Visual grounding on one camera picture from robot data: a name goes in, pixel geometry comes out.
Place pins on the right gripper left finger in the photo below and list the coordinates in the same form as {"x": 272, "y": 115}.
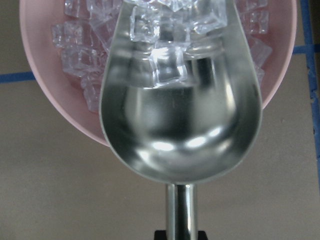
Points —
{"x": 160, "y": 235}

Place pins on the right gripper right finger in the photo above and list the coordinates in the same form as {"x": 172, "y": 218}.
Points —
{"x": 202, "y": 235}

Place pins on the steel ice scoop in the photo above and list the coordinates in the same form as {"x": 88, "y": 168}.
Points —
{"x": 181, "y": 134}

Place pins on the clear ice cubes pile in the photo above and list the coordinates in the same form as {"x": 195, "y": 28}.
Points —
{"x": 165, "y": 32}

